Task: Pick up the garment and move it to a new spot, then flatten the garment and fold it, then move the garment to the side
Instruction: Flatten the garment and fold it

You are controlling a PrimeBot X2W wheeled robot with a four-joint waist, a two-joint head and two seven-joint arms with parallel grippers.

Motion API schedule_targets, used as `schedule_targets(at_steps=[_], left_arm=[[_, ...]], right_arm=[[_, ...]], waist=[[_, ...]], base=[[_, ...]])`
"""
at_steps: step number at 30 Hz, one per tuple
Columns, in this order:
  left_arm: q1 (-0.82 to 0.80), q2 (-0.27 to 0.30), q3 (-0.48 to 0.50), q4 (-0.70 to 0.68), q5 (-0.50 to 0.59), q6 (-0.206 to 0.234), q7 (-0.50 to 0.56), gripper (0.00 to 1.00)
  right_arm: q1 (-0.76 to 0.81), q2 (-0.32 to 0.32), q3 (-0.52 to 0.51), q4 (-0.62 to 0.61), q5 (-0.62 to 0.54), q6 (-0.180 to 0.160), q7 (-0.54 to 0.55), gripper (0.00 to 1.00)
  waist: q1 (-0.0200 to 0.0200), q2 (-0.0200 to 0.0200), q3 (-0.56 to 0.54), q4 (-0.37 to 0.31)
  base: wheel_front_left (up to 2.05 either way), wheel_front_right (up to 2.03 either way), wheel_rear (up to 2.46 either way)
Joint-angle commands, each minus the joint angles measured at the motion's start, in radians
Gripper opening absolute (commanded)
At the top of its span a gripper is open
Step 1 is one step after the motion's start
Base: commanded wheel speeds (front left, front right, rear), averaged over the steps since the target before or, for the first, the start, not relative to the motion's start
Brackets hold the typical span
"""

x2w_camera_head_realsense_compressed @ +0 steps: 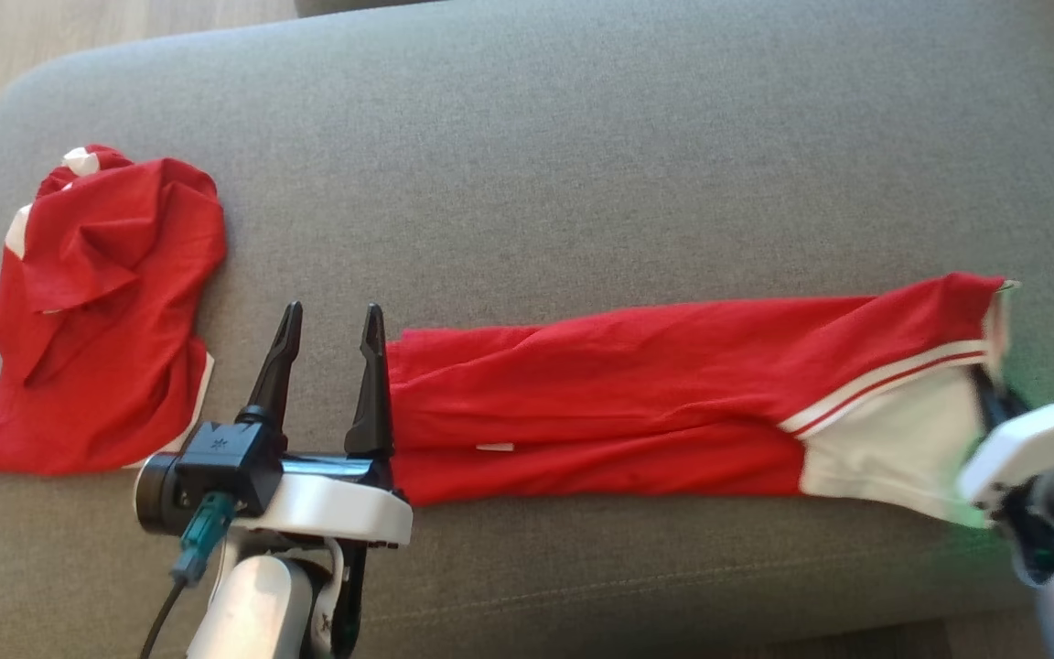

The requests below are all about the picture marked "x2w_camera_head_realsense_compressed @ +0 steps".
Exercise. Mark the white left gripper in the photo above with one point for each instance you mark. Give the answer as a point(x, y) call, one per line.
point(335, 513)

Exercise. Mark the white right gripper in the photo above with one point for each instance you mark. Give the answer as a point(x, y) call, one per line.
point(1039, 439)

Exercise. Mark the red shorts with white stripes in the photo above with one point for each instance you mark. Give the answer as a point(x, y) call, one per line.
point(97, 302)

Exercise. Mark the red white jersey shirt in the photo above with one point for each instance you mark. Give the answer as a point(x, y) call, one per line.
point(628, 394)

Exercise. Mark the beige sofa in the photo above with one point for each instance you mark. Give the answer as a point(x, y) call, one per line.
point(582, 165)

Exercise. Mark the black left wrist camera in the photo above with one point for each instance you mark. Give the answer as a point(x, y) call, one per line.
point(225, 462)

